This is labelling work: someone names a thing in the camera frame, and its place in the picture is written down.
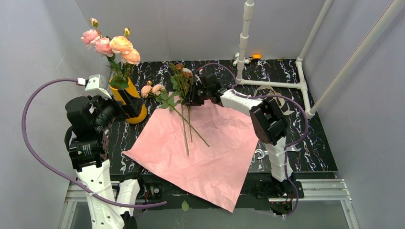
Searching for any yellow cylindrical vase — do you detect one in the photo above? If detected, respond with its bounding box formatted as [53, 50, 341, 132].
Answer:
[109, 78, 147, 124]

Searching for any brown dried rose stem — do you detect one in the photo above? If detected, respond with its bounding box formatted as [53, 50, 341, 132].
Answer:
[168, 62, 194, 144]

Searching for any small peach rose stem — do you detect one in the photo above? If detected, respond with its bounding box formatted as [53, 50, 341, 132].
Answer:
[140, 81, 210, 147]

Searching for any pink wrapping paper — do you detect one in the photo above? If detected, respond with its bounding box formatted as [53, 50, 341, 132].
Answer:
[125, 101, 258, 212]

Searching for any pink rose stem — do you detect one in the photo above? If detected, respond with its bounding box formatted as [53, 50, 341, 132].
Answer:
[80, 18, 122, 87]

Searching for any cream ribbon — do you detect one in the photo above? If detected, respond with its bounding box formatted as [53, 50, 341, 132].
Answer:
[253, 85, 296, 116]

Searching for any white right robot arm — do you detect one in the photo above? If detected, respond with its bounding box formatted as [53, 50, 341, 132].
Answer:
[182, 73, 303, 198]

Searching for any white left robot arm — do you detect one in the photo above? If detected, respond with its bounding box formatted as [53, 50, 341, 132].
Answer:
[65, 89, 144, 229]

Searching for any silver open-end wrench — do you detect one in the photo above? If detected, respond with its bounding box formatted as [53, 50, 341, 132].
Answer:
[254, 145, 301, 160]

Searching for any green fallen leaf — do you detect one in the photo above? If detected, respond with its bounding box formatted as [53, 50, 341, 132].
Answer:
[181, 200, 190, 211]

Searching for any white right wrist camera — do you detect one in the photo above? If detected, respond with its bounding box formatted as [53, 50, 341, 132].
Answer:
[195, 67, 205, 84]

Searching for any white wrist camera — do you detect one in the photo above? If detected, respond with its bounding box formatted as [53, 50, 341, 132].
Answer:
[195, 67, 205, 84]
[77, 74, 112, 99]

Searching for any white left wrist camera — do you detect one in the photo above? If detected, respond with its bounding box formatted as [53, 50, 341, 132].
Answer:
[77, 74, 112, 99]

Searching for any white PVC pipe frame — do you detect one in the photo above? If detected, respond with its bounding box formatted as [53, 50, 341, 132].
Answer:
[232, 0, 405, 120]

